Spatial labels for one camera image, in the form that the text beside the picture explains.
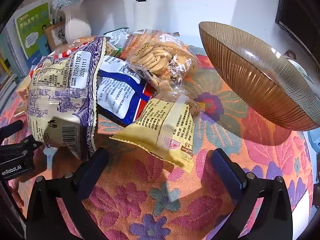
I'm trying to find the blue and white snack bag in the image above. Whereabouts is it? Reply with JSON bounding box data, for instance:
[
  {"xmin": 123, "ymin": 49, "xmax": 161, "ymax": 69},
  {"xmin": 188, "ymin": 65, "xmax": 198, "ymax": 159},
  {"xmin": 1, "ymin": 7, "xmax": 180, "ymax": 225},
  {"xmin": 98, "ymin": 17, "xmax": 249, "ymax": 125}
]
[{"xmin": 96, "ymin": 55, "xmax": 157, "ymax": 128}]

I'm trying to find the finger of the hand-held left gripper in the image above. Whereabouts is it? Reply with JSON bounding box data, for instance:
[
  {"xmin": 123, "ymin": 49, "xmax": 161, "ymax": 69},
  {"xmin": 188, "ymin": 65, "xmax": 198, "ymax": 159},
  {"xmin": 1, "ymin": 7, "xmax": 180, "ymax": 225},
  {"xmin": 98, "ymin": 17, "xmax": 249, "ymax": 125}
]
[
  {"xmin": 0, "ymin": 134, "xmax": 43, "ymax": 159},
  {"xmin": 0, "ymin": 119, "xmax": 24, "ymax": 140}
]

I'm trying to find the clear bag of round biscuits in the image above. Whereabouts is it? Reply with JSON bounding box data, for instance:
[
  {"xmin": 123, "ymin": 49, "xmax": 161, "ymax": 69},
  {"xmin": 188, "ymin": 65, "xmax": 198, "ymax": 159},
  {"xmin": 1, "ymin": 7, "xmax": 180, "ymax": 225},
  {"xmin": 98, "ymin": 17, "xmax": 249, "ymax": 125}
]
[{"xmin": 119, "ymin": 29, "xmax": 204, "ymax": 120}]

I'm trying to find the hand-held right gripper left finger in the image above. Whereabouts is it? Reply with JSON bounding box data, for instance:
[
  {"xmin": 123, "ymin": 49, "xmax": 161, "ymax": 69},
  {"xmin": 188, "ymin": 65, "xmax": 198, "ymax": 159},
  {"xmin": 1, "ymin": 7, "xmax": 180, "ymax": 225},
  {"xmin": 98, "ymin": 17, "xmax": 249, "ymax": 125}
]
[{"xmin": 26, "ymin": 147, "xmax": 109, "ymax": 240}]

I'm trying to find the brown ribbed glass bowl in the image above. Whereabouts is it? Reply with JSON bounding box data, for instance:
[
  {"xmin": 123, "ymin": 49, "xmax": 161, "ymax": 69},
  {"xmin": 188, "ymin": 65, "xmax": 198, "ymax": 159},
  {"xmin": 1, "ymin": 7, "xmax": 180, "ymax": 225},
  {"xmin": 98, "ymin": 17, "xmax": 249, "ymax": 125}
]
[{"xmin": 199, "ymin": 21, "xmax": 319, "ymax": 132}]

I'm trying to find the red-white striped snack packet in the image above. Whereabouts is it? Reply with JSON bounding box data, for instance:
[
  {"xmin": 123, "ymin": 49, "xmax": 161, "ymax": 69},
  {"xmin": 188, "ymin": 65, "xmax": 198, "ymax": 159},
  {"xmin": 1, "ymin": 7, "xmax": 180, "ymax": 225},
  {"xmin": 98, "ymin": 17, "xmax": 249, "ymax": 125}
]
[{"xmin": 29, "ymin": 47, "xmax": 75, "ymax": 80}]

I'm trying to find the floral woven tablecloth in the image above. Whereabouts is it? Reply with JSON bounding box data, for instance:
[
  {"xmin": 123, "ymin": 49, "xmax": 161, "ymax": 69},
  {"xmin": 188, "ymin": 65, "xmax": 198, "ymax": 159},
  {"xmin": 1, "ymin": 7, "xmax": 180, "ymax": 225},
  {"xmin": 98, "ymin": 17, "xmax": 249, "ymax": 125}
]
[{"xmin": 0, "ymin": 45, "xmax": 316, "ymax": 240}]

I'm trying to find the cream purple-patterned snack bag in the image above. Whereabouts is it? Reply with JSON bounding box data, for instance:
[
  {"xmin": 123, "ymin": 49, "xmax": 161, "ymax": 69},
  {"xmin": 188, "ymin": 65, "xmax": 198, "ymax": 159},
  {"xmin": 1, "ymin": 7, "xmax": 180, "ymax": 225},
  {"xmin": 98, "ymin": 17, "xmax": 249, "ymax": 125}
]
[{"xmin": 26, "ymin": 37, "xmax": 110, "ymax": 160}]

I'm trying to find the white rounded object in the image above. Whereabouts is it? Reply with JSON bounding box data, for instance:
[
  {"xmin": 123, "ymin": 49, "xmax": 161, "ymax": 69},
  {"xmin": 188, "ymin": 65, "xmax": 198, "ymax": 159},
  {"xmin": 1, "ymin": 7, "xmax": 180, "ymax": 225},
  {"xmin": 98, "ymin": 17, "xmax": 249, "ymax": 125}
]
[{"xmin": 282, "ymin": 50, "xmax": 316, "ymax": 87}]

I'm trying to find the yellow snack packet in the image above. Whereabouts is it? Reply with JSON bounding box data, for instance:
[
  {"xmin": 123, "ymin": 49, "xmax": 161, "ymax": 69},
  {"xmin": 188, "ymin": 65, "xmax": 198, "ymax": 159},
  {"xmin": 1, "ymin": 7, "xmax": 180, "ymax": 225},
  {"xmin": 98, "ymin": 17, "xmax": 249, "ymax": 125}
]
[{"xmin": 109, "ymin": 94, "xmax": 198, "ymax": 174}]

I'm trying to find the white ribbed vase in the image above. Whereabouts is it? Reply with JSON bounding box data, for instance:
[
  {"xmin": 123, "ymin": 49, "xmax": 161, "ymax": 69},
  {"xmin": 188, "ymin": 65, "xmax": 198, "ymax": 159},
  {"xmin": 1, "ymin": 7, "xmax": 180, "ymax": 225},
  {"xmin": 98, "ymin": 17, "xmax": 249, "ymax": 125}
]
[{"xmin": 64, "ymin": 6, "xmax": 92, "ymax": 43}]

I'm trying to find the green cover book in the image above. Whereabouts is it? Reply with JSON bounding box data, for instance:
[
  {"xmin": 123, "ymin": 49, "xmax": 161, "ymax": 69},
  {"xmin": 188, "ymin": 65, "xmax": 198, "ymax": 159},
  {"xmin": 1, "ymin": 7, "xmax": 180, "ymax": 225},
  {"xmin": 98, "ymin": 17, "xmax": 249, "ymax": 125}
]
[{"xmin": 14, "ymin": 2, "xmax": 54, "ymax": 59}]

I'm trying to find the small wooden picture frame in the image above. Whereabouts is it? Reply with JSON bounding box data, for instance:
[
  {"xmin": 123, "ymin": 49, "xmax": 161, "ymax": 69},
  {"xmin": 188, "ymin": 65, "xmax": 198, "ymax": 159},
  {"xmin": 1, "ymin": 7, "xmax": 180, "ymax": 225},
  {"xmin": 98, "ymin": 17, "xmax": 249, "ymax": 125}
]
[{"xmin": 44, "ymin": 21, "xmax": 68, "ymax": 52}]

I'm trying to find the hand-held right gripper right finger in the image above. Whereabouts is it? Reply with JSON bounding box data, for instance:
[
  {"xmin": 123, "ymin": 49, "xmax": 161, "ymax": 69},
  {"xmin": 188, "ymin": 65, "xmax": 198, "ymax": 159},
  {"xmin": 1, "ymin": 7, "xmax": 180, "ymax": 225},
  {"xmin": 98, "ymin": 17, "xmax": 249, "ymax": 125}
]
[{"xmin": 209, "ymin": 148, "xmax": 293, "ymax": 240}]

